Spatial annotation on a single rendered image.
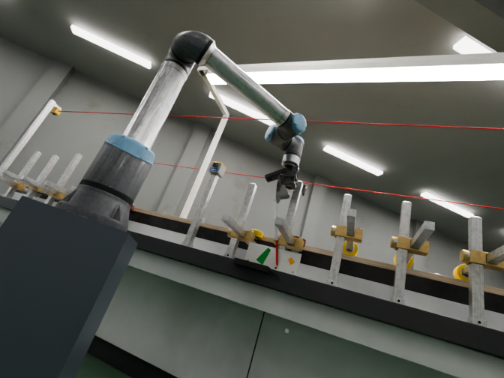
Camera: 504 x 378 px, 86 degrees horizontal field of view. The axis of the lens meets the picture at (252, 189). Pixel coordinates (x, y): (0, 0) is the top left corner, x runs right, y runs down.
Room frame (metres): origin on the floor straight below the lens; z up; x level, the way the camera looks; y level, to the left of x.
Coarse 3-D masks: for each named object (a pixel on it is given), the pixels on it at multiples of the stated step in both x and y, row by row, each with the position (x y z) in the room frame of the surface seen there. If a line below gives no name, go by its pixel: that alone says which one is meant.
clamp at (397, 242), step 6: (396, 240) 1.05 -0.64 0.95; (402, 240) 1.05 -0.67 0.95; (408, 240) 1.04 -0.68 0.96; (390, 246) 1.10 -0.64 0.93; (396, 246) 1.06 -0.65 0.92; (402, 246) 1.05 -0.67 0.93; (408, 246) 1.04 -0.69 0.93; (426, 246) 1.01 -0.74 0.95; (408, 252) 1.07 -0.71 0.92; (414, 252) 1.05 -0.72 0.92; (420, 252) 1.03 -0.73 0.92; (426, 252) 1.01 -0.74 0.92
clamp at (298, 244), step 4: (280, 236) 1.26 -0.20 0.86; (280, 240) 1.26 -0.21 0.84; (284, 240) 1.25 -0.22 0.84; (296, 240) 1.23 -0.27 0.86; (300, 240) 1.22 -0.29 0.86; (280, 244) 1.26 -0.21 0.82; (284, 244) 1.25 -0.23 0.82; (288, 244) 1.24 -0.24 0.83; (296, 244) 1.23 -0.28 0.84; (300, 244) 1.22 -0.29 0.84; (288, 248) 1.29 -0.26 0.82; (292, 248) 1.25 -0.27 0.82; (296, 248) 1.23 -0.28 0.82; (300, 248) 1.22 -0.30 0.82
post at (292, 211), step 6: (300, 186) 1.26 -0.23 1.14; (294, 192) 1.27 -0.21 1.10; (300, 192) 1.27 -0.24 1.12; (294, 198) 1.26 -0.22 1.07; (294, 204) 1.26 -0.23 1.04; (288, 210) 1.27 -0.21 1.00; (294, 210) 1.26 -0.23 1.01; (288, 216) 1.27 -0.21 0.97; (294, 216) 1.27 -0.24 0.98; (288, 222) 1.26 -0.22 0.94; (282, 246) 1.26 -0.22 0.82
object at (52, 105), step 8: (48, 104) 2.34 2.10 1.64; (56, 104) 2.38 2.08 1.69; (40, 112) 2.35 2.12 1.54; (48, 112) 2.37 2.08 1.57; (56, 112) 2.40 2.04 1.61; (40, 120) 2.36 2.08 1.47; (32, 128) 2.34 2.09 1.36; (24, 136) 2.34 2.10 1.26; (16, 144) 2.35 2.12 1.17; (24, 144) 2.36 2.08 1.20; (16, 152) 2.36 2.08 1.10; (8, 160) 2.34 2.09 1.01; (0, 168) 2.34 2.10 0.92
